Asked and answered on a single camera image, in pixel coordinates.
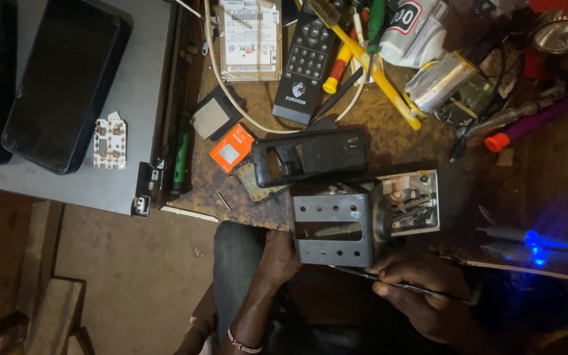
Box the person's right hand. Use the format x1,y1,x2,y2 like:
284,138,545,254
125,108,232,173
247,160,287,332
365,254,483,346

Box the person's left hand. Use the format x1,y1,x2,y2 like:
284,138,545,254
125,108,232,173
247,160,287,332
256,229,304,293

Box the grey perforated metal bracket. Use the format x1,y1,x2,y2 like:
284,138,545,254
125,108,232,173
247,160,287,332
291,191,394,268

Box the thin metal tweezers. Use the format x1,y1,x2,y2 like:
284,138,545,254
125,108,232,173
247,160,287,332
332,265,474,304

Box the person's grey trouser leg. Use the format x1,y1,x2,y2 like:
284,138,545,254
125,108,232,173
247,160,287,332
213,220,285,341

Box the black phone housing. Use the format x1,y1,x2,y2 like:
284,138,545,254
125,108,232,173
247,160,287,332
251,129,369,188

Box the orange phone battery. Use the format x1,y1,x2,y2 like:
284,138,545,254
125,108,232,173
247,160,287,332
208,123,257,175

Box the white box of small parts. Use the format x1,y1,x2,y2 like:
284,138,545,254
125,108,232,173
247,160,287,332
375,170,441,238

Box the slim green screwdriver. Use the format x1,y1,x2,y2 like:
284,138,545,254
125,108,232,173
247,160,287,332
172,112,192,195

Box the small grey display module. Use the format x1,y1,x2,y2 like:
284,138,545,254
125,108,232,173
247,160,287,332
191,86,244,142

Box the black pointed probe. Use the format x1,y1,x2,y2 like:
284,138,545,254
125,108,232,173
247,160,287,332
313,66,365,122

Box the red yellow screwdriver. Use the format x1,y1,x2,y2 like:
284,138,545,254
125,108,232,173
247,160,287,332
322,7,371,95

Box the black remote control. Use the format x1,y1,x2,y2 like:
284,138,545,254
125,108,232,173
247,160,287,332
272,0,345,125

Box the yellow toothbrush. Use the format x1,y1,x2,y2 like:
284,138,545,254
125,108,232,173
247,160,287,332
308,0,422,131

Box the silver hard disk drive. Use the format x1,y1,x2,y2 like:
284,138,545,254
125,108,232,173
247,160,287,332
218,0,284,83

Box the white keypad circuit board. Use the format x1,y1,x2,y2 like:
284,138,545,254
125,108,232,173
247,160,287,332
93,112,128,170

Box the silver wrapped battery pack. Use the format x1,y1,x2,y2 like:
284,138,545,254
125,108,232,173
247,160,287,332
404,50,480,115

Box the grey appliance casing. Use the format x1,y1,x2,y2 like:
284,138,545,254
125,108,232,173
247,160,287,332
0,0,178,218

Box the tool with blue light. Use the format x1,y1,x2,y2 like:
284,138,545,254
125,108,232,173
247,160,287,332
476,224,568,268

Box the wooden bench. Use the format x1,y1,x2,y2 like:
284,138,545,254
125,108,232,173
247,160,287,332
17,199,96,355

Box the white tube with red label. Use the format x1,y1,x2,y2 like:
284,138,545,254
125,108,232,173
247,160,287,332
379,0,449,69

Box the purple tool with red cap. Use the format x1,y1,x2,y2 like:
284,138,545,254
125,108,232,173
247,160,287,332
484,94,568,153

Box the large black plastic tray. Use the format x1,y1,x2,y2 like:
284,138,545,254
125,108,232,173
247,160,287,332
1,0,134,175

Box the round silver lamp head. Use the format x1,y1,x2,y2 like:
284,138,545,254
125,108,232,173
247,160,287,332
528,15,568,56

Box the phone frame with beige board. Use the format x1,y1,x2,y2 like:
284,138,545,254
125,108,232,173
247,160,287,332
232,158,291,205

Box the red white beaded bracelet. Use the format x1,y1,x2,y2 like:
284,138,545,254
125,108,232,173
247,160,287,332
227,327,264,354

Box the white cable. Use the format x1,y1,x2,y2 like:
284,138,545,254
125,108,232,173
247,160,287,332
203,0,369,135

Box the green handled screwdriver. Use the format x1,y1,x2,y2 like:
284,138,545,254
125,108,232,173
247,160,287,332
366,0,387,55

